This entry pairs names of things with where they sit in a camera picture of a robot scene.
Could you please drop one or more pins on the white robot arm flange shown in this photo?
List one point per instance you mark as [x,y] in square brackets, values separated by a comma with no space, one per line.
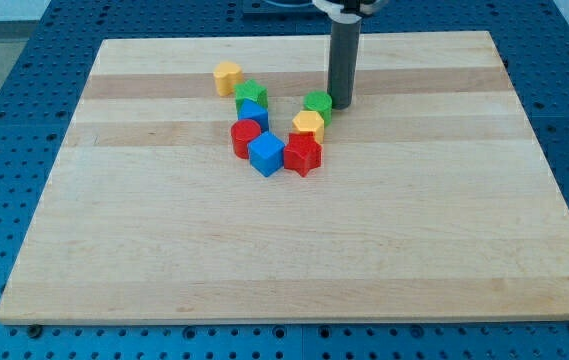
[349,11]

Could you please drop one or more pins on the red star block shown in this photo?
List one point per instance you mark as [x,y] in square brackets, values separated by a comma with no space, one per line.
[302,153]

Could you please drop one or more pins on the yellow hexagon block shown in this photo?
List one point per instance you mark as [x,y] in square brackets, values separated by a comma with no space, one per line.
[308,121]

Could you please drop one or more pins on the blue triangle block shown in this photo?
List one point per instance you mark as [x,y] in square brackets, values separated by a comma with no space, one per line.
[254,111]

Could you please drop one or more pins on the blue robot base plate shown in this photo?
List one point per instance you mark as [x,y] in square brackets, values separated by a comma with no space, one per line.
[279,9]

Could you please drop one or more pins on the yellow heart block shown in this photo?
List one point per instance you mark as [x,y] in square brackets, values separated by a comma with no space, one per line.
[227,75]

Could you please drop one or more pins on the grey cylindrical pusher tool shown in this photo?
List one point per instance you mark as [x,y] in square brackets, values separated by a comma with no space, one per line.
[343,52]

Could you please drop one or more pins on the green cylinder block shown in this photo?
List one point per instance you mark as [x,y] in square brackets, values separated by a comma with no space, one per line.
[321,102]

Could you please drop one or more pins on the green star block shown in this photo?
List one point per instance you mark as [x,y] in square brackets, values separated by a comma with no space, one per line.
[250,90]

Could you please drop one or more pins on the red cylinder block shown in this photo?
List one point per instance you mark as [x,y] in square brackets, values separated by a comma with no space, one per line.
[242,133]

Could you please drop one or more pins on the wooden board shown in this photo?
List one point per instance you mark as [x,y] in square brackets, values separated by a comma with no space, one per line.
[434,201]

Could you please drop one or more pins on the blue cube block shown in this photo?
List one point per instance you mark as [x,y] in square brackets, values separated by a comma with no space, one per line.
[266,153]

